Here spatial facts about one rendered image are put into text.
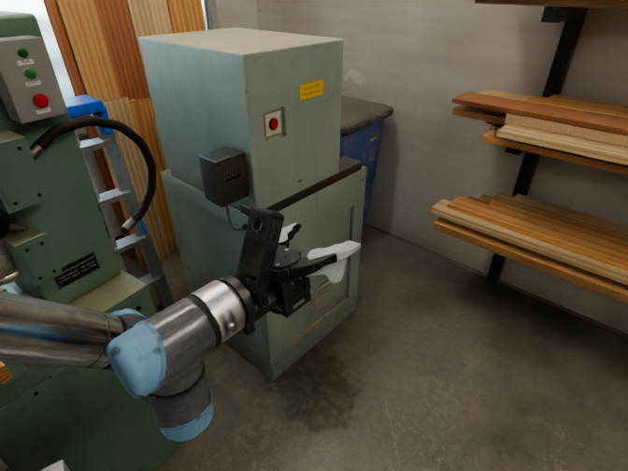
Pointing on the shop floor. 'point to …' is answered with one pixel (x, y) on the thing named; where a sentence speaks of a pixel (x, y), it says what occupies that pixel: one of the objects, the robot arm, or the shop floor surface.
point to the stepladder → (86, 105)
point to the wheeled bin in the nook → (363, 136)
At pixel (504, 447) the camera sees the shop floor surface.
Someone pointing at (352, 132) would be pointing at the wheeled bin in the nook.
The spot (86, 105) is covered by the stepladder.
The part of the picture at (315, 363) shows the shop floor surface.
